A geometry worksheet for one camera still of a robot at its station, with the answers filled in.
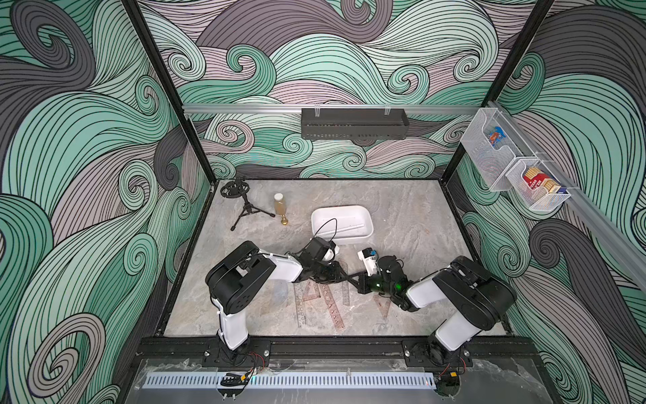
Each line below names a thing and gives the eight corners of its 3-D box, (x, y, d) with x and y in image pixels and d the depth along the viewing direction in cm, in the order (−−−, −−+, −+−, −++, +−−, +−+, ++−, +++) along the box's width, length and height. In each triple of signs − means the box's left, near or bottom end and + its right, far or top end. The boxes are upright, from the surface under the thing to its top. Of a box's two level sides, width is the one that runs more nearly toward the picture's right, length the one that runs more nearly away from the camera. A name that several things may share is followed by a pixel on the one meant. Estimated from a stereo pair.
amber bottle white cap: (282, 225, 105) (279, 211, 98) (274, 210, 111) (271, 195, 103) (292, 221, 107) (290, 207, 99) (283, 206, 112) (281, 191, 105)
